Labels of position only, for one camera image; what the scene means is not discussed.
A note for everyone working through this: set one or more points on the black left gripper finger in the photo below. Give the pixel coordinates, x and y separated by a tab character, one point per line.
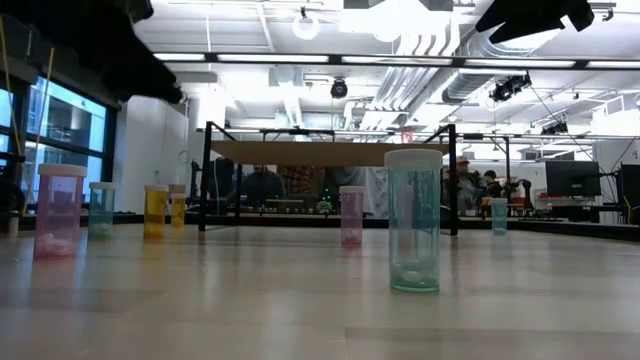
150	85

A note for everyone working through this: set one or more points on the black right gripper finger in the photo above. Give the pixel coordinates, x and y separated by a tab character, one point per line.
525	17

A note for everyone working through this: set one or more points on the yellow pill bottle white cap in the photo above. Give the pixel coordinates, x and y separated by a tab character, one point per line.
178	212
155	212

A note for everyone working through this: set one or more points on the purple pill bottle white cap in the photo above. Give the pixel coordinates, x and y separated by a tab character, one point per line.
60	215
352	215

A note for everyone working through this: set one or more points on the teal pill bottle white cap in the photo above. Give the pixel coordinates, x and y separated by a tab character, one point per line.
425	225
499	217
102	210

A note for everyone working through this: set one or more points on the black ceiling spotlight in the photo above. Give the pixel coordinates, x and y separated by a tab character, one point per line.
555	128
507	89

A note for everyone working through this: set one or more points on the large glass window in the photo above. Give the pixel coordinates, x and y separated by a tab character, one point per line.
65	120

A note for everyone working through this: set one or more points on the beige cardboard box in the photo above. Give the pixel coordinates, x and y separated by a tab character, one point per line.
176	189

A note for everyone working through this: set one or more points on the person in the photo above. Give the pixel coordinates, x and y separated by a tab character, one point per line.
263	187
491	182
465	182

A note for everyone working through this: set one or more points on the black computer monitor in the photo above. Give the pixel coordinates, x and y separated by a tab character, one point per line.
631	192
572	178

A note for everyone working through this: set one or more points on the red exit sign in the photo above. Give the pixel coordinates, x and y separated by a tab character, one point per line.
407	136

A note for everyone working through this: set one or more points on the small white cylinder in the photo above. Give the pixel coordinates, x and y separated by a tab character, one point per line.
13	224

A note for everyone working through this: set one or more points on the small decorated green tree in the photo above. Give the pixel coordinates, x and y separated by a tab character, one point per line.
324	205

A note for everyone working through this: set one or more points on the white draped cloth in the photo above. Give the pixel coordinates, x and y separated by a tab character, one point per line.
377	195

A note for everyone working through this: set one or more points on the silver ventilation duct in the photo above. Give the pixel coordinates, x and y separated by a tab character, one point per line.
465	85

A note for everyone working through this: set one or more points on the patterned wall hanging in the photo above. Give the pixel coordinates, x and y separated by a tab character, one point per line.
300	180

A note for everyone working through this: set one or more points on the wooden shelf black metal frame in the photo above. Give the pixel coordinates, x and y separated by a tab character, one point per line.
325	153

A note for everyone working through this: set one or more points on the black overhead camera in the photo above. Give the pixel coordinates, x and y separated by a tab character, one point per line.
339	89

